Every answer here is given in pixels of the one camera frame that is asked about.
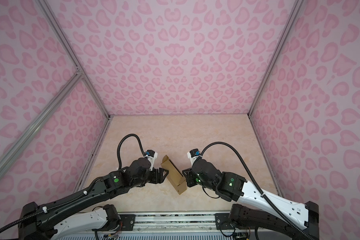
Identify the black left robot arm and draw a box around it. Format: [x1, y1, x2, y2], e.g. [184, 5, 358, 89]
[19, 157, 169, 240]

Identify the brown cardboard paper box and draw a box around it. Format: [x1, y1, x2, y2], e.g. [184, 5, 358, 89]
[161, 155, 187, 195]

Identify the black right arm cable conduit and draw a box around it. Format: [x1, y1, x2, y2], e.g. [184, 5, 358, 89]
[199, 141, 319, 240]

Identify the aluminium back left corner post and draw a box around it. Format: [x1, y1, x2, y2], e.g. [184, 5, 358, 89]
[35, 0, 111, 120]

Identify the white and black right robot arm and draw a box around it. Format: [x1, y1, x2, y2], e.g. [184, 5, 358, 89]
[182, 158, 320, 240]

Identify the aluminium diagonal left wall bar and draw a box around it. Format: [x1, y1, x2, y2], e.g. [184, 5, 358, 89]
[0, 71, 82, 180]

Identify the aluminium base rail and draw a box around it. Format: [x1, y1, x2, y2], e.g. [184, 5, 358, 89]
[44, 209, 307, 240]

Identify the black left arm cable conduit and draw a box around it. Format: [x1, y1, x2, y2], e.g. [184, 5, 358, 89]
[116, 133, 146, 170]

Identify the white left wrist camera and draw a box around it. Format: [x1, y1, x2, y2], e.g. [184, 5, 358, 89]
[145, 150, 158, 171]

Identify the aluminium back right corner post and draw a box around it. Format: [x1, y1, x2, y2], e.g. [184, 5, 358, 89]
[248, 0, 306, 119]

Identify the aluminium corner post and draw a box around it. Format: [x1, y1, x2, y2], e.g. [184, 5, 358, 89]
[248, 0, 306, 119]
[35, 0, 111, 120]

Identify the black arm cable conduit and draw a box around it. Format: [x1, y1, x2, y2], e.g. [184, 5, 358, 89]
[199, 141, 319, 240]
[116, 133, 146, 170]

